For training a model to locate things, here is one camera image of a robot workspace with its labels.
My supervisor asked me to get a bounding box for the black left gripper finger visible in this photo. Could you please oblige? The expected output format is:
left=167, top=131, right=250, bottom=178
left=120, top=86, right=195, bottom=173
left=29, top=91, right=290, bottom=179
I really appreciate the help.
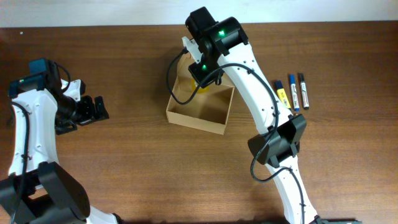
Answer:
left=95, top=96, right=109, bottom=121
left=55, top=121, right=77, bottom=135

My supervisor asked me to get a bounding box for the yellow tape roll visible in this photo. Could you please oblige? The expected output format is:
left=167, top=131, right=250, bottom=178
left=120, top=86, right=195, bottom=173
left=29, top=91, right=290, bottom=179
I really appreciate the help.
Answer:
left=191, top=78, right=210, bottom=94

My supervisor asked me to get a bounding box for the brown cardboard box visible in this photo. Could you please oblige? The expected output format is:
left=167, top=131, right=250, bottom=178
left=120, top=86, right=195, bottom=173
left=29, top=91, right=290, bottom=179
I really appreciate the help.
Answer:
left=166, top=54, right=235, bottom=135

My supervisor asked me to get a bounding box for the yellow highlighter black cap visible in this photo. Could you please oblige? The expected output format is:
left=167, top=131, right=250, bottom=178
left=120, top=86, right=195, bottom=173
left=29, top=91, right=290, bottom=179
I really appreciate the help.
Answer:
left=274, top=80, right=291, bottom=109

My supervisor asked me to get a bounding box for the blue cap whiteboard marker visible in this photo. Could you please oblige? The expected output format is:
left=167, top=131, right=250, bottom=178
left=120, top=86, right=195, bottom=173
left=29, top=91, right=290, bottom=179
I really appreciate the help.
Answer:
left=289, top=74, right=300, bottom=111

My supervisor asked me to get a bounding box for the black cap whiteboard marker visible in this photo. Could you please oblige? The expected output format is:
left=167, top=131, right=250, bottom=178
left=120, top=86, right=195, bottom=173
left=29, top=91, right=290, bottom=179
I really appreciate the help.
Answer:
left=298, top=73, right=310, bottom=110

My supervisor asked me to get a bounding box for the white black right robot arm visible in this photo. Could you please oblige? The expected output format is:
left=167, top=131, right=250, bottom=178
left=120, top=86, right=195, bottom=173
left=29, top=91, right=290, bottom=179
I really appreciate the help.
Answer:
left=183, top=7, right=321, bottom=223

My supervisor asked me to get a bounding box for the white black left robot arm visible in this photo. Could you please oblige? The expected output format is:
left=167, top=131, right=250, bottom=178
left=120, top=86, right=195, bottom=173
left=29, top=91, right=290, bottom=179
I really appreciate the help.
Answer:
left=1, top=58, right=123, bottom=223

